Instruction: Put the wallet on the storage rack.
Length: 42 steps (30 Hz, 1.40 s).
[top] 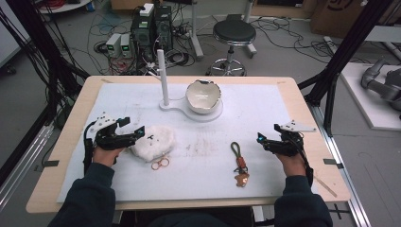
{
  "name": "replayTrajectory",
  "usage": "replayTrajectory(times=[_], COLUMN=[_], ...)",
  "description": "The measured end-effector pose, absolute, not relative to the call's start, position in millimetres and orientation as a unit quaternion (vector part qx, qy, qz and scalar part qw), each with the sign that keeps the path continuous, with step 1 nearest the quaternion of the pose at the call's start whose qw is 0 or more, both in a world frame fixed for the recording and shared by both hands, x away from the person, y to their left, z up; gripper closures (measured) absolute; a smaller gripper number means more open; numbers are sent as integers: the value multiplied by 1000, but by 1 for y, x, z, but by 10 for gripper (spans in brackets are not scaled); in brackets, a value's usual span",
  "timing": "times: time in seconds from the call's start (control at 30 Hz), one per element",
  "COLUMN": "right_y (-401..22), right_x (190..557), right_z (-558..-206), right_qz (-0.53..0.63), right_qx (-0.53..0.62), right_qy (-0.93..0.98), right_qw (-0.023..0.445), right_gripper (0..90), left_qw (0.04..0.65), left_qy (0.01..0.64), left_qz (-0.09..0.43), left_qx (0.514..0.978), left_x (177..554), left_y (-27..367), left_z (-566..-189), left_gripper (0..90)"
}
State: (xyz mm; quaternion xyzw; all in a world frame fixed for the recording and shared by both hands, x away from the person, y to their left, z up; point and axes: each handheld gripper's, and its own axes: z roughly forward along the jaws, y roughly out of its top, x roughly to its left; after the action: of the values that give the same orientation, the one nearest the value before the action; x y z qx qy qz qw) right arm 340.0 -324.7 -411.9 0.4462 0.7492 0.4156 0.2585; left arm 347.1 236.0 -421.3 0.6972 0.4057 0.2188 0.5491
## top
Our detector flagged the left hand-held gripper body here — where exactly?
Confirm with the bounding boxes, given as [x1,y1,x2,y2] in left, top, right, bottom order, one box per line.
[89,112,140,151]

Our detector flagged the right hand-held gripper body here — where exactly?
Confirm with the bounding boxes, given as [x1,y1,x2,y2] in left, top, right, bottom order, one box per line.
[268,119,318,158]

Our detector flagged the person's left hand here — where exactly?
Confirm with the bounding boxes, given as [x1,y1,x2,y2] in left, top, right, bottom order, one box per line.
[92,146,125,168]

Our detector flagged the person's right hand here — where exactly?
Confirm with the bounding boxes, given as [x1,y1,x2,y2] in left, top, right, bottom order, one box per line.
[274,150,307,178]

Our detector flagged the white fluffy pouch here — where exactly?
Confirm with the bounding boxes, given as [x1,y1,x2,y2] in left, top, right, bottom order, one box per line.
[130,124,176,163]

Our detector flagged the white stand with pole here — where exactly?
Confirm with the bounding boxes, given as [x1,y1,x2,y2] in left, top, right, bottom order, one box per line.
[156,48,224,123]

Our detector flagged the thin wooden stick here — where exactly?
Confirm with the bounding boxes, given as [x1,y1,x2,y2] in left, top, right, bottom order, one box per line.
[313,175,339,199]

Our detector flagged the white foam mat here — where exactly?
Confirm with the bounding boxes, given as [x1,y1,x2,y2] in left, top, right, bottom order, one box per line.
[56,82,320,203]

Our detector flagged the white eggshell-shaped bowl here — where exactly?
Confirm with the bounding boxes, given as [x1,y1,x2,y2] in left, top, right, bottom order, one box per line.
[184,79,222,115]

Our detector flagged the grey power supply unit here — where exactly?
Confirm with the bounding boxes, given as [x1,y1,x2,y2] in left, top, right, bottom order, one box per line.
[105,32,123,59]
[120,32,133,59]

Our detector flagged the white platform board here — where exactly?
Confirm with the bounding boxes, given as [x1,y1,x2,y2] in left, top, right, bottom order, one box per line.
[340,61,401,131]

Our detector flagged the black computer tower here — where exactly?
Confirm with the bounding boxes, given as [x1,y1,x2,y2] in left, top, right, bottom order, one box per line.
[153,5,174,52]
[130,12,156,62]

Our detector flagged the person's legs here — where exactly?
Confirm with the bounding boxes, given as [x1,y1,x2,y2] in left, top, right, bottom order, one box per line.
[119,207,257,227]

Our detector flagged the black round stool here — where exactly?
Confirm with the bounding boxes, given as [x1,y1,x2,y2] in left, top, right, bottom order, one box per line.
[205,19,257,78]

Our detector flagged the cardboard box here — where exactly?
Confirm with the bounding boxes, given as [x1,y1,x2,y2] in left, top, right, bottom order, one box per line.
[309,0,401,40]

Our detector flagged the left hand-held gripper cable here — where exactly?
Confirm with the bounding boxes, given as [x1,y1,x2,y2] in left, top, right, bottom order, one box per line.
[82,120,96,175]

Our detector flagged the hand-held gripper cable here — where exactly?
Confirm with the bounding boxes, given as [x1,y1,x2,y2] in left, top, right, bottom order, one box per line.
[294,131,315,187]
[82,120,96,175]

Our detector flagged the olive cord bear keychain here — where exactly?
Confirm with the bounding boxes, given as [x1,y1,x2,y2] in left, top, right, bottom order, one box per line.
[230,141,251,188]

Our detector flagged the right hand-held gripper cable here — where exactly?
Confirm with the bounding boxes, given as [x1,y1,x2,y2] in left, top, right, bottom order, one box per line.
[294,131,315,187]

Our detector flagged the copper double ring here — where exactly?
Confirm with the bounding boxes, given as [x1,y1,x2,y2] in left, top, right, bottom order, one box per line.
[150,157,170,171]

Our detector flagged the aluminium rail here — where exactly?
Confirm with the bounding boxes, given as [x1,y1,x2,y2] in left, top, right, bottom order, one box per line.
[307,102,373,227]
[0,123,55,212]

